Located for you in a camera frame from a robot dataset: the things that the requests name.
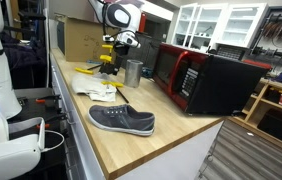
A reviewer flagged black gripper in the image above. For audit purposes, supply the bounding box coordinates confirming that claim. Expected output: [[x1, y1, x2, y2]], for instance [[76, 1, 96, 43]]
[[113, 42, 131, 70]]

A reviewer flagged metal cylinder tin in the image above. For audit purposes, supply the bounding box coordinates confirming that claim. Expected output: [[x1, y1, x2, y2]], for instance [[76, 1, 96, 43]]
[[124, 59, 144, 89]]

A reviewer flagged gray towel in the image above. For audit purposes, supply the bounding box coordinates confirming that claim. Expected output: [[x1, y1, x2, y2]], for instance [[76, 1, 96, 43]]
[[70, 72, 118, 103]]

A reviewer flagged black wedge tool holder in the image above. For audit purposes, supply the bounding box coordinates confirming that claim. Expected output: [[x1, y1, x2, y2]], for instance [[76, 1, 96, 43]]
[[98, 61, 120, 76]]

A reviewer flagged blue tool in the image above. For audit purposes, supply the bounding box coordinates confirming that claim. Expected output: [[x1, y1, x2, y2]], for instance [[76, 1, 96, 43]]
[[86, 59, 103, 65]]

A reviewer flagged dark gray fabric bin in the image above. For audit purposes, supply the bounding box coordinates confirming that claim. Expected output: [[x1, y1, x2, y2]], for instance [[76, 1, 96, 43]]
[[115, 30, 164, 69]]

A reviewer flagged large cardboard box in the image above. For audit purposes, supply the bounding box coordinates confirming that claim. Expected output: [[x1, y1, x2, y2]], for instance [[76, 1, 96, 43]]
[[55, 14, 122, 63]]

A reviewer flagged gray canvas shoe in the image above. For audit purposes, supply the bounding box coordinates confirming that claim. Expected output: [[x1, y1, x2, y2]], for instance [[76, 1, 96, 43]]
[[87, 103, 156, 137]]

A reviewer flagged dark purple cloth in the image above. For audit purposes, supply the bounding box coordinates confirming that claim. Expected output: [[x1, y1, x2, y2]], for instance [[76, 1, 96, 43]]
[[0, 31, 48, 89]]

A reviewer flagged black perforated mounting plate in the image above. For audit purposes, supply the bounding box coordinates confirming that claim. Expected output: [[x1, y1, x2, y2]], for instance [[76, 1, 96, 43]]
[[15, 95, 67, 134]]

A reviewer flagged white glass-door cabinet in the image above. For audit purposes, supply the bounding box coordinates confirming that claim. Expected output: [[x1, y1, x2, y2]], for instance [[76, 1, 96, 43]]
[[171, 2, 269, 49]]

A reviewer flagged red microwave oven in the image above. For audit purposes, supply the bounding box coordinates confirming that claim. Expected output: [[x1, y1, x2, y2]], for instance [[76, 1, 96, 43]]
[[152, 42, 270, 117]]

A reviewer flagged black slotted crate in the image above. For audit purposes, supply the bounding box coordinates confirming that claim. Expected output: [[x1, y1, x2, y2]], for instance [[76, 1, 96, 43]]
[[215, 44, 249, 62]]

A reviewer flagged wooden shelf unit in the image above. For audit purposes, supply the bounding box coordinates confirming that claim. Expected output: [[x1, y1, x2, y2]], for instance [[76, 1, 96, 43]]
[[229, 78, 282, 153]]

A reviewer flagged black tool pegboard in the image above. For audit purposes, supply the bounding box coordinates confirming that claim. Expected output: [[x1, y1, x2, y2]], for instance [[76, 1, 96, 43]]
[[249, 6, 282, 69]]

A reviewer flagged black storage bin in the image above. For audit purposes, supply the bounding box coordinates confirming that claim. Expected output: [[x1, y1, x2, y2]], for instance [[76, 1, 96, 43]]
[[256, 109, 282, 143]]

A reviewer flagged red vertical post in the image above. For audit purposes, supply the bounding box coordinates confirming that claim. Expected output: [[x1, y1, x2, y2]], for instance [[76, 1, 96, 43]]
[[138, 12, 148, 33]]

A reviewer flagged orange-handled black clamp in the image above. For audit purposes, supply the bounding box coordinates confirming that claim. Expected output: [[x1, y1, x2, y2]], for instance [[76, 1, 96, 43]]
[[35, 113, 69, 130], [35, 94, 62, 104]]

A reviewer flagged white cable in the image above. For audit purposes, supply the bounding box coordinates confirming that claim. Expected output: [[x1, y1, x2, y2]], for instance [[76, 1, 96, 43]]
[[40, 129, 66, 154]]

